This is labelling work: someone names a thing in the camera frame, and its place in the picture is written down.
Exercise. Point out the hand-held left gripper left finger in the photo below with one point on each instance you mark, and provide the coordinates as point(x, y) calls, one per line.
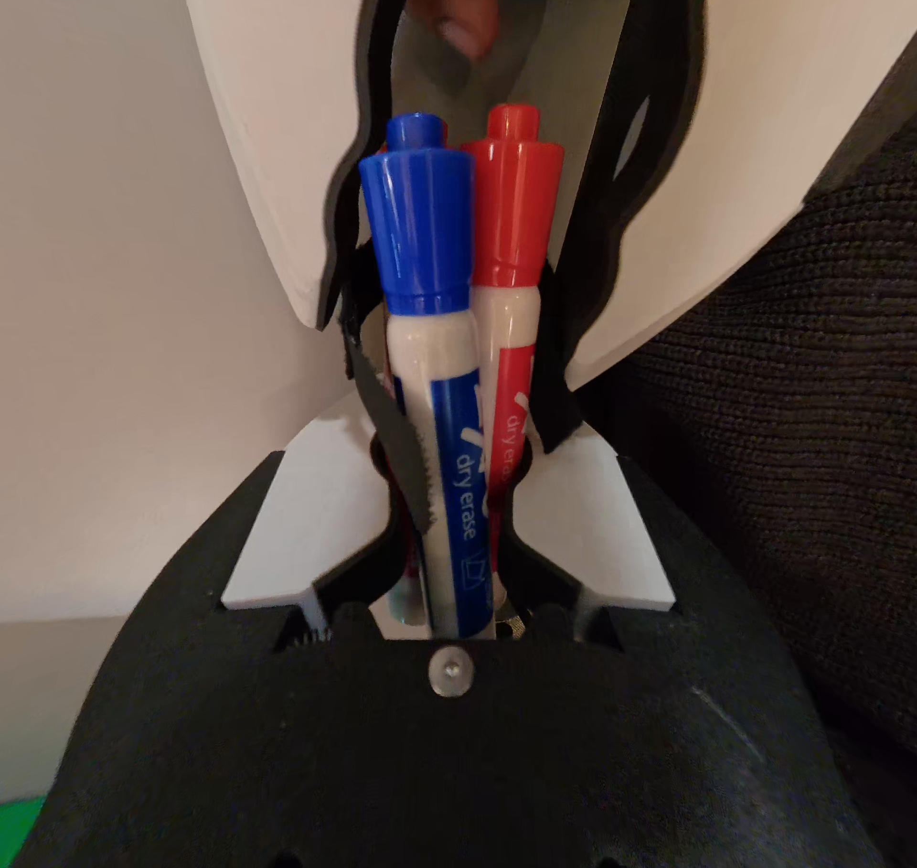
point(308, 524)

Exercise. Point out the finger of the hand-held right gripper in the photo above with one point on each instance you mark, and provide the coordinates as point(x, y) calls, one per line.
point(752, 130)
point(272, 94)

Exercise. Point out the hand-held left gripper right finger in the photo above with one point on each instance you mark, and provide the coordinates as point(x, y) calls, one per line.
point(602, 531)

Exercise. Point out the red dry erase marker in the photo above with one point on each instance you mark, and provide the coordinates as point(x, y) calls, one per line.
point(512, 201)
point(410, 560)

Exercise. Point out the blue dry erase marker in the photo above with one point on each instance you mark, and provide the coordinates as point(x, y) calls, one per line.
point(419, 223)

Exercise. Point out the green plastic box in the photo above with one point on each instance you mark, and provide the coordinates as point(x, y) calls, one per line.
point(18, 836)

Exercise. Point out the person's right hand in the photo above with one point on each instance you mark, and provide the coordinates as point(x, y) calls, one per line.
point(462, 1)

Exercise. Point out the person's dark knit sweater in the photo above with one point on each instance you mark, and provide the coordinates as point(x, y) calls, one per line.
point(788, 416)

